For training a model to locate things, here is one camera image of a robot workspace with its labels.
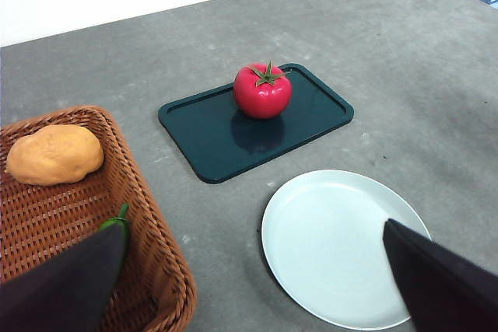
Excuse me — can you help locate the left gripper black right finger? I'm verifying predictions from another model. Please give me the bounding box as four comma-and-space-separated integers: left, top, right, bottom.
382, 218, 498, 332

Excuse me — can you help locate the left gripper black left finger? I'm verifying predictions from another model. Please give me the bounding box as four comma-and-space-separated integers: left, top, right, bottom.
0, 225, 128, 332

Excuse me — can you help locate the red tomato with green stem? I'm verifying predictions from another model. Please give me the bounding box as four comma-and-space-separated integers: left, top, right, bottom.
233, 60, 293, 120

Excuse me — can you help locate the brown wicker basket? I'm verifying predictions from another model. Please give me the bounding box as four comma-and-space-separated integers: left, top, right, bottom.
0, 105, 198, 332

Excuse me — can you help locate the green pepper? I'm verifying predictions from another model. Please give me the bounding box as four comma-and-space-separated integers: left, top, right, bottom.
98, 203, 132, 267

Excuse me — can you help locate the pale grey round plate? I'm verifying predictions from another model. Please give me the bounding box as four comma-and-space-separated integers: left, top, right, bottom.
261, 169, 433, 331

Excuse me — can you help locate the orange potato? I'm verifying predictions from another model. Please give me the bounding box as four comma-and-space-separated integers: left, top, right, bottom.
5, 124, 105, 187

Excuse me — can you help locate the black rectangular tray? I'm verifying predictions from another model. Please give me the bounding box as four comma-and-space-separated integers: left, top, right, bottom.
158, 62, 355, 184

